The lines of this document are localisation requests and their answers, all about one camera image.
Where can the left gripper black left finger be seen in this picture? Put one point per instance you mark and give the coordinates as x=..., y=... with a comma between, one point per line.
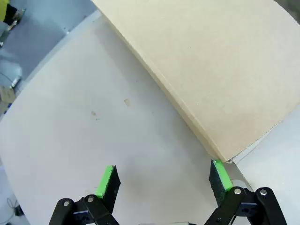
x=110, y=187

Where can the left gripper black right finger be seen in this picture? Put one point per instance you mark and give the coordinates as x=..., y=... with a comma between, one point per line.
x=218, y=182

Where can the brown cardboard shipping box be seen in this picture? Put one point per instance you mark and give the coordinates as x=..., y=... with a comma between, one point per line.
x=211, y=70

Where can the small open cardboard box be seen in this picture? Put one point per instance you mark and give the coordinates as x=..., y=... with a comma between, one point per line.
x=5, y=95

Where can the yellow apron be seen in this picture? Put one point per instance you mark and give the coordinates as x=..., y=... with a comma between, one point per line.
x=3, y=9

